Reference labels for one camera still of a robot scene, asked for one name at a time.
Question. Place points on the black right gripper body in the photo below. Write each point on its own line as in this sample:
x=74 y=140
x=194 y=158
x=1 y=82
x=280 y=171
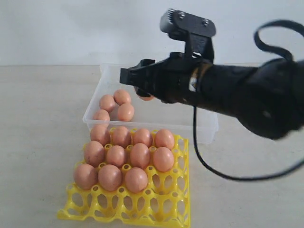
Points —
x=176 y=79

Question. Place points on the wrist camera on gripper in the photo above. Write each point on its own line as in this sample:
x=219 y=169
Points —
x=196 y=32

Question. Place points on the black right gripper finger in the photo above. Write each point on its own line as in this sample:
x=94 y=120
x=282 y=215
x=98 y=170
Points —
x=144 y=74
x=144 y=92

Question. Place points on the yellow plastic egg tray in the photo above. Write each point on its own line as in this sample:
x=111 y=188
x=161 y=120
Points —
x=164 y=203

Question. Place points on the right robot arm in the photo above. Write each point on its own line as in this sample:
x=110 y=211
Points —
x=268 y=100

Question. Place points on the brown egg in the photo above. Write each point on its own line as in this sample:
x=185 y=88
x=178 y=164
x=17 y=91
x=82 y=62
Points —
x=121 y=136
x=125 y=112
x=164 y=138
x=101 y=114
x=107 y=103
x=94 y=153
x=116 y=156
x=110 y=177
x=121 y=96
x=146 y=98
x=140 y=156
x=85 y=176
x=136 y=180
x=163 y=159
x=101 y=134
x=143 y=136

